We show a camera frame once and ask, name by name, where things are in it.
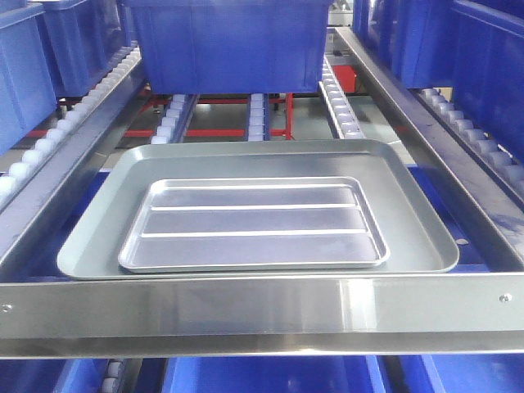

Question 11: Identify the steel front shelf beam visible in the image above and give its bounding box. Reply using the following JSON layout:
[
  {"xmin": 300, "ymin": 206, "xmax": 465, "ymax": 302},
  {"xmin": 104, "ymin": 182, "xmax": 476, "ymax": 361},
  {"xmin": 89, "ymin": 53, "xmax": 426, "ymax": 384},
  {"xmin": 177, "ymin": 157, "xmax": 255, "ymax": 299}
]
[{"xmin": 1, "ymin": 273, "xmax": 523, "ymax": 359}]

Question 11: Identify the red metal floor frame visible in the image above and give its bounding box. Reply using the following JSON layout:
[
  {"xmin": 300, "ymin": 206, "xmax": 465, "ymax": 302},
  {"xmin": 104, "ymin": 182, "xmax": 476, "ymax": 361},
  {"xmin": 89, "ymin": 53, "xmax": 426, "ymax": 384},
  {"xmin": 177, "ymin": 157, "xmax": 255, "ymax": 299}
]
[{"xmin": 24, "ymin": 64, "xmax": 359, "ymax": 140}]

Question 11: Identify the large blue bin on rollers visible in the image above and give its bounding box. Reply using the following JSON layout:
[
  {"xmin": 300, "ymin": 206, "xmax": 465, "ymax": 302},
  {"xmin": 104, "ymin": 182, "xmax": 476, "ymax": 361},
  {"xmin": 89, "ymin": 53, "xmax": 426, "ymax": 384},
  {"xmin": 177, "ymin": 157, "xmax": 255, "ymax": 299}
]
[{"xmin": 125, "ymin": 1, "xmax": 331, "ymax": 94}]

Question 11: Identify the large grey tray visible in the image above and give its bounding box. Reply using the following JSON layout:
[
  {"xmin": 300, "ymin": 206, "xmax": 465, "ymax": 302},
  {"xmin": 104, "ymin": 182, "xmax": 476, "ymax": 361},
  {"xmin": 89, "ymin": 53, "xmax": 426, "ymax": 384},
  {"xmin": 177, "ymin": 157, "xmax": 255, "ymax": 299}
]
[{"xmin": 57, "ymin": 139, "xmax": 459, "ymax": 280}]

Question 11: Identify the blue bin right stacked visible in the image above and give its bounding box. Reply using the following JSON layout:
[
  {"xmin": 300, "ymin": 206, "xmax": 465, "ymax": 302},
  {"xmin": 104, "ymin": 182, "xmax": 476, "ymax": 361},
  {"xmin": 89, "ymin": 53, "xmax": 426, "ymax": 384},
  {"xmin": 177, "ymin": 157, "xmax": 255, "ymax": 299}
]
[{"xmin": 353, "ymin": 1, "xmax": 523, "ymax": 159}]

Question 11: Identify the small ribbed silver tray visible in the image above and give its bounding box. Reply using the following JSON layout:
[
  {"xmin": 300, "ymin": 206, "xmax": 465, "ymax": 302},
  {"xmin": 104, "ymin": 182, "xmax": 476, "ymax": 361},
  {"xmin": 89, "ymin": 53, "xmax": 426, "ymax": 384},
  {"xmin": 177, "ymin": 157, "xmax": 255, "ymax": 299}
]
[{"xmin": 118, "ymin": 177, "xmax": 390, "ymax": 273}]

